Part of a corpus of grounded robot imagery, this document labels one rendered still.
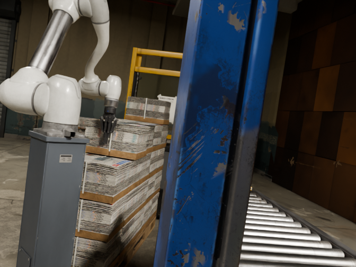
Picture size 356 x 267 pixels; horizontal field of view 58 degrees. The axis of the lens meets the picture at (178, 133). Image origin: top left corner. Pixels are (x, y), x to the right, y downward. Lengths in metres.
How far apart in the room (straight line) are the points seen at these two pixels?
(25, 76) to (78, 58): 7.47
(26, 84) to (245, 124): 1.39
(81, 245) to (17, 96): 0.96
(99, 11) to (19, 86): 0.59
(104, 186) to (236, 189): 1.64
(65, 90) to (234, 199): 1.25
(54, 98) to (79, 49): 7.65
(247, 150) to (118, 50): 8.78
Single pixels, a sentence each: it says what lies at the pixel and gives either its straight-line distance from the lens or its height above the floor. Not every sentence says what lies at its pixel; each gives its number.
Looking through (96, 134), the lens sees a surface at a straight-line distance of 2.24.
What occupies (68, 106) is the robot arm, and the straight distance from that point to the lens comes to 1.52.
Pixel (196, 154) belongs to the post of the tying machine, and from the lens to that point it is 0.32.
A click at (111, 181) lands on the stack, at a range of 1.92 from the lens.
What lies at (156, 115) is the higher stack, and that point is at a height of 1.14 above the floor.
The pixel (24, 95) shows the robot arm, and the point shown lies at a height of 1.16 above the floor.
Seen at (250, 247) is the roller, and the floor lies 0.79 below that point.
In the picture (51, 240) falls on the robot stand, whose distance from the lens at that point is 1.63.
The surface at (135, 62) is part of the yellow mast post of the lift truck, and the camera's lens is 3.75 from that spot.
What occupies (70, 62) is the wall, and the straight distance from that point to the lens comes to 9.13.
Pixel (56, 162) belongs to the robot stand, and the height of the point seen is 0.89.
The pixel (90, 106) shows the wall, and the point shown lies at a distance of 8.97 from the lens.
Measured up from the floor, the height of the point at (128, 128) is 1.04.
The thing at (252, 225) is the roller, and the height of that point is 0.80.
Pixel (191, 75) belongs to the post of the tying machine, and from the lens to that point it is 0.32.
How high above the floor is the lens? 1.16
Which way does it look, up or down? 3 degrees down
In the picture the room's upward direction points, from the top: 8 degrees clockwise
